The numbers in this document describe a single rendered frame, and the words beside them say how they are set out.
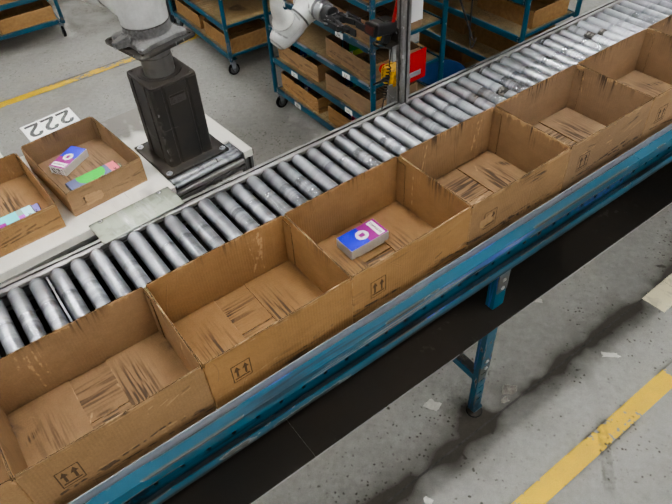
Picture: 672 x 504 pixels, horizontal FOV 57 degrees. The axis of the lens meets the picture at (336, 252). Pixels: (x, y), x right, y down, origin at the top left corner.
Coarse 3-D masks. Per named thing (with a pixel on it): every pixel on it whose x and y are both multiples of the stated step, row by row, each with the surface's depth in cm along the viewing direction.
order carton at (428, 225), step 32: (352, 192) 173; (384, 192) 182; (416, 192) 177; (448, 192) 165; (320, 224) 172; (352, 224) 181; (384, 224) 180; (416, 224) 180; (448, 224) 157; (384, 256) 172; (416, 256) 156; (448, 256) 167; (352, 288) 147; (384, 288) 156
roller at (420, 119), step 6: (402, 108) 250; (408, 108) 248; (402, 114) 250; (408, 114) 247; (414, 114) 246; (420, 114) 245; (414, 120) 245; (420, 120) 243; (426, 120) 242; (432, 120) 242; (426, 126) 241; (432, 126) 239; (438, 126) 238; (432, 132) 240; (438, 132) 237
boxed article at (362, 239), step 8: (368, 224) 176; (376, 224) 176; (352, 232) 174; (360, 232) 174; (368, 232) 173; (376, 232) 173; (384, 232) 173; (344, 240) 172; (352, 240) 171; (360, 240) 171; (368, 240) 171; (376, 240) 172; (384, 240) 175; (344, 248) 171; (352, 248) 169; (360, 248) 170; (368, 248) 172; (352, 256) 170
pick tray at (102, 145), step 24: (96, 120) 235; (48, 144) 232; (72, 144) 238; (96, 144) 240; (120, 144) 226; (48, 168) 230; (120, 168) 213; (72, 192) 205; (96, 192) 212; (120, 192) 218
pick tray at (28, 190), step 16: (0, 160) 220; (16, 160) 224; (0, 176) 223; (16, 176) 227; (32, 176) 215; (0, 192) 221; (16, 192) 221; (32, 192) 220; (0, 208) 216; (16, 208) 214; (48, 208) 200; (16, 224) 196; (32, 224) 199; (48, 224) 203; (64, 224) 207; (0, 240) 195; (16, 240) 199; (32, 240) 203; (0, 256) 198
